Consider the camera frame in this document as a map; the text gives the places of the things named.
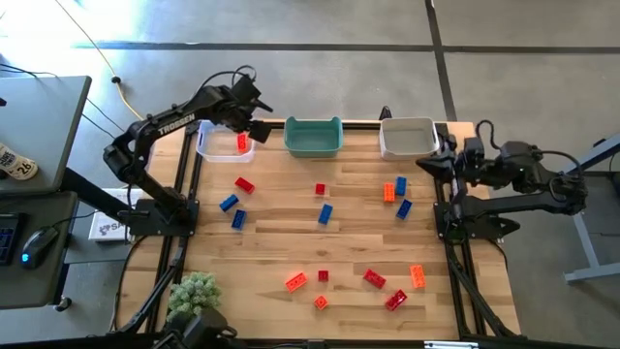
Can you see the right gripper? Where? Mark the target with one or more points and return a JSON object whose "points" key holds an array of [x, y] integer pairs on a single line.
{"points": [[472, 167]]}

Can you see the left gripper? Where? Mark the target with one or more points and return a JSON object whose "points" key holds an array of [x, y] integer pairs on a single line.
{"points": [[237, 114]]}

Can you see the orange long block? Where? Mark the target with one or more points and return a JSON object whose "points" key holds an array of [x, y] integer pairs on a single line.
{"points": [[417, 276], [242, 142], [389, 192], [296, 282]]}

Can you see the blue long block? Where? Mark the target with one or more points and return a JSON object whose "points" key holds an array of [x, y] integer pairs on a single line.
{"points": [[238, 219], [404, 209], [325, 213], [401, 186], [228, 202]]}

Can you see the red long block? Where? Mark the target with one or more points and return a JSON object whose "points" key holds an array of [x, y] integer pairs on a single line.
{"points": [[396, 300], [244, 184], [374, 278]]}

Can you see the small red block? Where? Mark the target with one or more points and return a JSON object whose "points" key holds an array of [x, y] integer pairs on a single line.
{"points": [[323, 276], [320, 189]]}

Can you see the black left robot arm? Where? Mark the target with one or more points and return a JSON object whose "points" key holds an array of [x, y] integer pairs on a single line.
{"points": [[174, 123]]}

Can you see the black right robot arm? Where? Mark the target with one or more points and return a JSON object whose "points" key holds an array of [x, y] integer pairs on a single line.
{"points": [[523, 169]]}

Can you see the white plastic bin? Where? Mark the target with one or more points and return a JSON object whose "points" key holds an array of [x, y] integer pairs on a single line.
{"points": [[407, 140]]}

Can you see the clear plastic bin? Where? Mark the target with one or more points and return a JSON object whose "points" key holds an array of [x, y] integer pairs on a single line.
{"points": [[218, 148]]}

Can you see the teal plastic bin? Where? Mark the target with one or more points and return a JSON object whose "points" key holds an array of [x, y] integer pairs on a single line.
{"points": [[312, 143]]}

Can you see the black table clamp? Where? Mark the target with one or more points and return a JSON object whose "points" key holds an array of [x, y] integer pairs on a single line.
{"points": [[385, 113]]}

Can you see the green artificial plant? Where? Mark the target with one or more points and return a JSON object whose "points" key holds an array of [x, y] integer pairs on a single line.
{"points": [[194, 293]]}

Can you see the black desk support beam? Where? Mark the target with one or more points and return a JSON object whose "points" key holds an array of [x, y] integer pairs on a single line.
{"points": [[87, 191]]}

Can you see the grey metal stand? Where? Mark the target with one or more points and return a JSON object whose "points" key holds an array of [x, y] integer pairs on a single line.
{"points": [[591, 274]]}

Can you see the small orange block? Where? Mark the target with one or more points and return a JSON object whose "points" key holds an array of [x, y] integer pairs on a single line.
{"points": [[320, 302]]}

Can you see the white cardboard box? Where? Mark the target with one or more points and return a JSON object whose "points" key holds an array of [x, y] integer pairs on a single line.
{"points": [[104, 228]]}

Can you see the light grey desk top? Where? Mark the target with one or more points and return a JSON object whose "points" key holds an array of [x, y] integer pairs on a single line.
{"points": [[43, 121]]}

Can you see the black equipment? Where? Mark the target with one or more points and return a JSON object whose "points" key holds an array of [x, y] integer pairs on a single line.
{"points": [[203, 332]]}

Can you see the white printed can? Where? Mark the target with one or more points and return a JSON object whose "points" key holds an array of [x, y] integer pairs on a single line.
{"points": [[17, 165]]}

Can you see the black computer mouse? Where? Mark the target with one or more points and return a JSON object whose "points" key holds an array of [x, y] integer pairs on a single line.
{"points": [[39, 244]]}

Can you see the desk caster wheel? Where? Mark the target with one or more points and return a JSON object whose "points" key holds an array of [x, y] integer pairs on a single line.
{"points": [[63, 304]]}

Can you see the black keyboard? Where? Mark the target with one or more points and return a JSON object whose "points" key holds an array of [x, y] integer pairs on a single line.
{"points": [[7, 240]]}

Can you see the dark grey desk top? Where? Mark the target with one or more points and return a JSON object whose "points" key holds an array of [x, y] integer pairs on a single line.
{"points": [[29, 291]]}

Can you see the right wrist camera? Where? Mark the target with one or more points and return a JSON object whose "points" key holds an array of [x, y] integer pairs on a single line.
{"points": [[474, 146]]}

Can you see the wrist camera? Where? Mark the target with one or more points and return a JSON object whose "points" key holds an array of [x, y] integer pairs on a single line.
{"points": [[474, 146], [245, 88]]}

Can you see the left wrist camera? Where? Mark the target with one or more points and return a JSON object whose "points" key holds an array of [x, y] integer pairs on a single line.
{"points": [[245, 88]]}

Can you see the black aluminium table frame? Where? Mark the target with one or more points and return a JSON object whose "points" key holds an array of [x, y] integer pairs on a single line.
{"points": [[361, 125]]}

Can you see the silver metal bracket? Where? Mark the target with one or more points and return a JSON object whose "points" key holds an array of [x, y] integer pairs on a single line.
{"points": [[450, 345]]}

